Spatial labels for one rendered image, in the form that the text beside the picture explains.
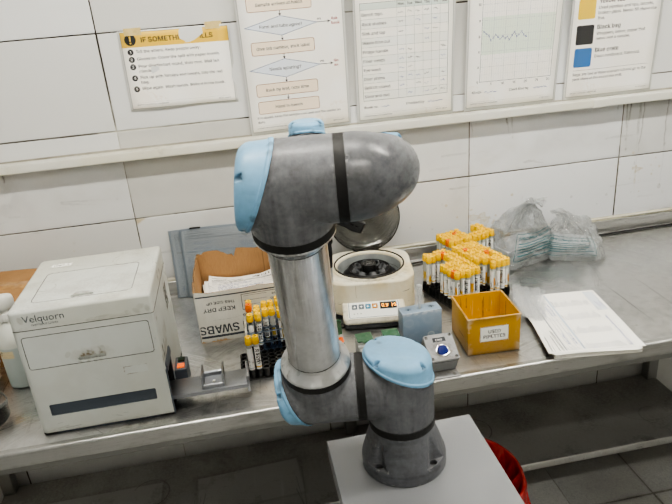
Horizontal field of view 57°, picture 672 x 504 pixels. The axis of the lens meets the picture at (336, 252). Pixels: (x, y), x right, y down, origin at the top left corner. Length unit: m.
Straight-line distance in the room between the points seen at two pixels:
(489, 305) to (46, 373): 1.05
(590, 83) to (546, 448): 1.18
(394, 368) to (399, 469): 0.19
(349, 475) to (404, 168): 0.60
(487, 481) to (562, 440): 1.16
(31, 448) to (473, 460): 0.91
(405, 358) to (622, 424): 1.47
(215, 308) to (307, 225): 0.90
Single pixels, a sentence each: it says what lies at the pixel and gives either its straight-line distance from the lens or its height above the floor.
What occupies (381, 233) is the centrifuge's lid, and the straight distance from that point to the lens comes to 1.92.
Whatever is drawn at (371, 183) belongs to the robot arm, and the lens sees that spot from 0.76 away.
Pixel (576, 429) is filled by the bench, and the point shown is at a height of 0.27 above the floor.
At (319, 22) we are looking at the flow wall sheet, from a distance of 1.83.
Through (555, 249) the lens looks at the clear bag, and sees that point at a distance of 2.06.
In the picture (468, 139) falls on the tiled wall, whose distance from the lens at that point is 2.01.
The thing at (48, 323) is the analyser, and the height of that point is 1.14.
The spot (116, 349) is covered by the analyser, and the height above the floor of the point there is 1.06.
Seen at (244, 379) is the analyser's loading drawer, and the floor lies 0.92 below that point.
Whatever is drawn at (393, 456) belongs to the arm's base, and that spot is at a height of 0.97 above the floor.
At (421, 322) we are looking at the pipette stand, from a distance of 1.55.
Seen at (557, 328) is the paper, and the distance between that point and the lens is 1.66.
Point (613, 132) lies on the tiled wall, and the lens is 2.24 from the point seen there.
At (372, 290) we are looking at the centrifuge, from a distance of 1.67.
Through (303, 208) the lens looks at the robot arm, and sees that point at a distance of 0.76.
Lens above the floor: 1.70
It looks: 23 degrees down
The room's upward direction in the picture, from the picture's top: 5 degrees counter-clockwise
